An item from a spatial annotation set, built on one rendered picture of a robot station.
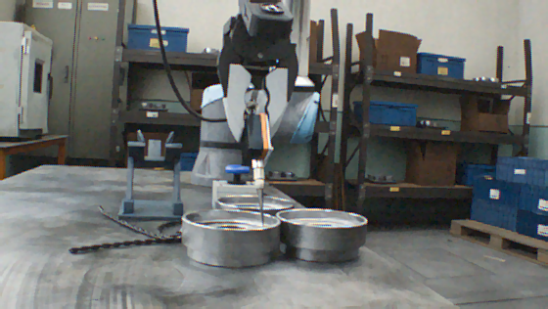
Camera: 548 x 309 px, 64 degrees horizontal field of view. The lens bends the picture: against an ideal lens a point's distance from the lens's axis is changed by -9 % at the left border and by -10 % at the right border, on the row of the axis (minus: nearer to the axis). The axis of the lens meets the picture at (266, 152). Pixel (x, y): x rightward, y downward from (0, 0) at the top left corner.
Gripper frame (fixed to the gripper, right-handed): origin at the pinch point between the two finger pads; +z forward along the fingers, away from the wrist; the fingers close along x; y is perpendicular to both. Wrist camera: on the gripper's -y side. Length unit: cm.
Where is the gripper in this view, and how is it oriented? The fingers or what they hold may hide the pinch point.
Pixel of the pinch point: (254, 131)
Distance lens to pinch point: 57.3
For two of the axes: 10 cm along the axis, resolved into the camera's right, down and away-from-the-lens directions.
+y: -2.4, -0.7, 9.7
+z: -0.6, 10.0, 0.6
